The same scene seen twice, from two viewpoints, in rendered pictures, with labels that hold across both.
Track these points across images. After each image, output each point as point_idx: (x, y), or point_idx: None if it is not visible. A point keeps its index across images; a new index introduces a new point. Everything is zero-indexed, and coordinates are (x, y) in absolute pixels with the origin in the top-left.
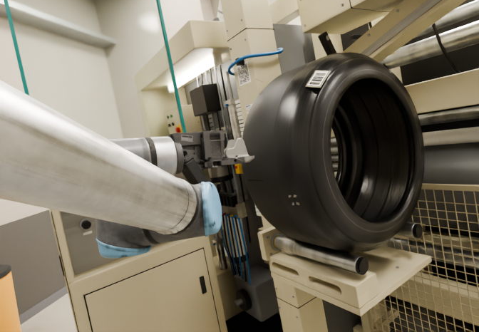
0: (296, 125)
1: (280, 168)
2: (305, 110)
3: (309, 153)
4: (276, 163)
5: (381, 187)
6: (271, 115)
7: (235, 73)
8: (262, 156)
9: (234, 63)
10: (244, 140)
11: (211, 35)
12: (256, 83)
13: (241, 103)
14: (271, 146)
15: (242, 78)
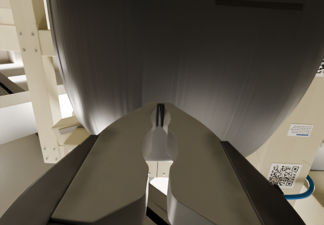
0: (86, 119)
1: (114, 38)
2: (87, 129)
3: (59, 58)
4: (131, 54)
5: None
6: (157, 146)
7: (300, 181)
8: (188, 79)
9: (285, 197)
10: (261, 123)
11: None
12: (262, 156)
13: (315, 141)
14: (148, 99)
15: (288, 172)
